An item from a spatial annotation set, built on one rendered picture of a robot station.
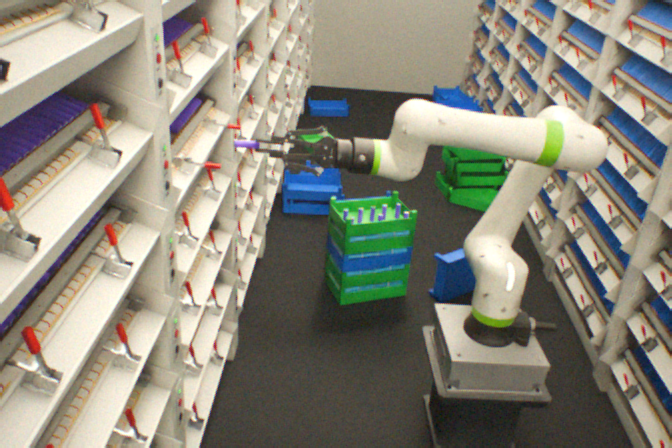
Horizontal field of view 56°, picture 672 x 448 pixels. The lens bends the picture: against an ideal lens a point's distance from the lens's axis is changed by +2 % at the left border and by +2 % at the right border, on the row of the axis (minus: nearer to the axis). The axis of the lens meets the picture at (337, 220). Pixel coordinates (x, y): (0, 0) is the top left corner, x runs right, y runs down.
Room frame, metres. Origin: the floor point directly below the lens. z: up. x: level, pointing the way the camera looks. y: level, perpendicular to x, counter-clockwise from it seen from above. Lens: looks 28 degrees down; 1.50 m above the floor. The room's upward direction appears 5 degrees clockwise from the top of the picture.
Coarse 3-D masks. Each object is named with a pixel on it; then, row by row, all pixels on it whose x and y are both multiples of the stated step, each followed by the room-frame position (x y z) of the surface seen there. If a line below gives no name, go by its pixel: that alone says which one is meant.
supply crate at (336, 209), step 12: (396, 192) 2.39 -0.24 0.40; (336, 204) 2.31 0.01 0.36; (348, 204) 2.33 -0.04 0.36; (360, 204) 2.35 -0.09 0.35; (372, 204) 2.37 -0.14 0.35; (336, 216) 2.22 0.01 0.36; (348, 216) 2.29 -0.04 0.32; (348, 228) 2.12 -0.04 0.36; (360, 228) 2.14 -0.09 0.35; (372, 228) 2.15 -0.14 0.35; (384, 228) 2.17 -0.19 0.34; (396, 228) 2.19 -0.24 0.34; (408, 228) 2.21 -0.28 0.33
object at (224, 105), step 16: (208, 96) 1.72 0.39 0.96; (224, 96) 1.73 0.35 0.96; (224, 112) 1.73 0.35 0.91; (224, 128) 1.69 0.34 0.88; (192, 144) 1.44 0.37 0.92; (208, 144) 1.48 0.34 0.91; (192, 160) 1.36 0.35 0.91; (176, 176) 1.26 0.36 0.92; (192, 176) 1.29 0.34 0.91; (176, 192) 1.13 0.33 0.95; (176, 208) 1.17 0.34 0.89
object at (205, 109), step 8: (208, 104) 1.67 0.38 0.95; (200, 112) 1.60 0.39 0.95; (208, 112) 1.65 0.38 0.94; (192, 120) 1.52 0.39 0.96; (200, 120) 1.55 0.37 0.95; (192, 128) 1.48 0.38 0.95; (184, 136) 1.42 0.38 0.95; (176, 144) 1.36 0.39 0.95; (184, 144) 1.40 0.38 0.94; (176, 152) 1.32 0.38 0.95; (176, 168) 1.27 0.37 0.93
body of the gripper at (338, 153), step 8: (328, 136) 1.50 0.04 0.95; (320, 144) 1.48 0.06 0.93; (328, 144) 1.49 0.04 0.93; (336, 144) 1.49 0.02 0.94; (344, 144) 1.48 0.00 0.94; (320, 152) 1.48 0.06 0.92; (328, 152) 1.48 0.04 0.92; (336, 152) 1.47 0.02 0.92; (344, 152) 1.47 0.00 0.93; (320, 160) 1.47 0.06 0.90; (328, 160) 1.48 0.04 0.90; (336, 160) 1.46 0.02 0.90; (344, 160) 1.46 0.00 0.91; (336, 168) 1.48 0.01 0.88; (344, 168) 1.47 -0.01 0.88
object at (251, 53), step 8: (248, 40) 2.43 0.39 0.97; (256, 40) 2.43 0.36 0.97; (240, 48) 2.32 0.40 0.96; (248, 48) 2.41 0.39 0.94; (256, 48) 2.43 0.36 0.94; (264, 48) 2.43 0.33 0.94; (240, 56) 2.26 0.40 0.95; (248, 56) 2.33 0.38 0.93; (256, 56) 2.40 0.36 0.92; (264, 56) 2.43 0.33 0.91; (240, 64) 2.20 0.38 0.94; (248, 64) 2.26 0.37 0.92; (256, 64) 2.26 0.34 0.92; (240, 72) 2.00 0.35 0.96; (248, 72) 2.17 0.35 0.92; (256, 72) 2.22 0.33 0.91; (240, 80) 2.00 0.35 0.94; (248, 80) 2.09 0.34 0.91; (240, 88) 1.99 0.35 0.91; (248, 88) 2.13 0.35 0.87; (240, 96) 1.83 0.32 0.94
